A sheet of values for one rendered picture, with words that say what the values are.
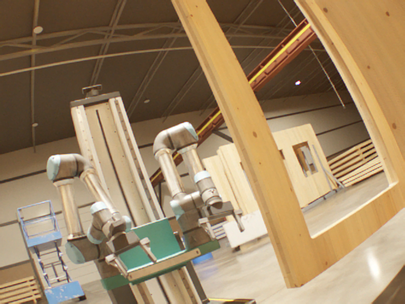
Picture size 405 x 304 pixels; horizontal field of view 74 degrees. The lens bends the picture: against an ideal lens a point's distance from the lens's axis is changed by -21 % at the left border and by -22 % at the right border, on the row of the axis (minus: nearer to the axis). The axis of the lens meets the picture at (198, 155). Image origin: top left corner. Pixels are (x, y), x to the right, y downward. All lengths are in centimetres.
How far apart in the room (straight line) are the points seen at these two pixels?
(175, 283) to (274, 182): 90
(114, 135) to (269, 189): 108
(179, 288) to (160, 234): 35
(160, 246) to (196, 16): 122
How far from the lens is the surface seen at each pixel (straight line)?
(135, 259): 178
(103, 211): 132
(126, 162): 198
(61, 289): 940
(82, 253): 154
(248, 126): 136
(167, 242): 183
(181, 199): 157
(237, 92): 143
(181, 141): 176
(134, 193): 193
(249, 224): 787
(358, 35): 110
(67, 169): 157
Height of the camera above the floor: 78
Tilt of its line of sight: 13 degrees up
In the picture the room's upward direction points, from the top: 23 degrees counter-clockwise
